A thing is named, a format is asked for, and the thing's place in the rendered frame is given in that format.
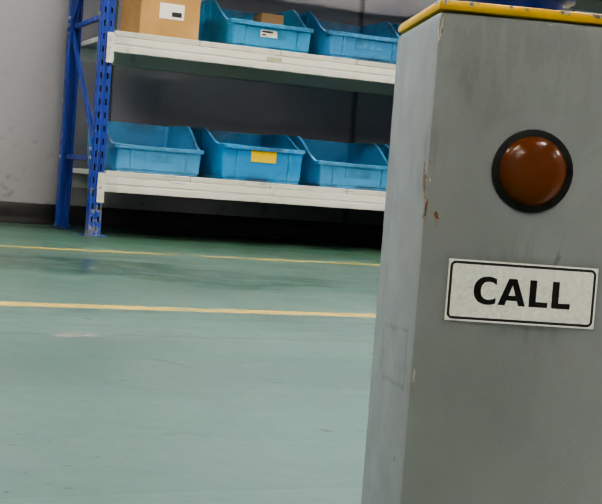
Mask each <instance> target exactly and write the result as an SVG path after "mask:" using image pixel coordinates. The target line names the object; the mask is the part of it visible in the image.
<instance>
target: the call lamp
mask: <svg viewBox="0 0 602 504"><path fill-rule="evenodd" d="M499 173H500V180H501V183H502V186H503V188H504V190H505V191H506V193H507V194H508V195H509V196H510V197H511V198H512V199H513V200H515V201H516V202H518V203H521V204H523V205H528V206H537V205H542V204H545V203H547V202H549V201H551V200H552V199H553V198H555V197H556V196H557V195H558V194H559V192H560V191H561V189H562V188H563V186H564V183H565V180H566V175H567V167H566V162H565V159H564V156H563V154H562V152H561V151H560V149H559V148H558V147H557V146H556V145H555V144H554V143H552V142H551V141H549V140H547V139H545V138H542V137H526V138H522V139H520V140H518V141H516V142H515V143H513V144H512V145H511V146H510V147H509V148H508V149H507V150H506V152H505V153H504V155H503V157H502V160H501V163H500V168H499Z"/></svg>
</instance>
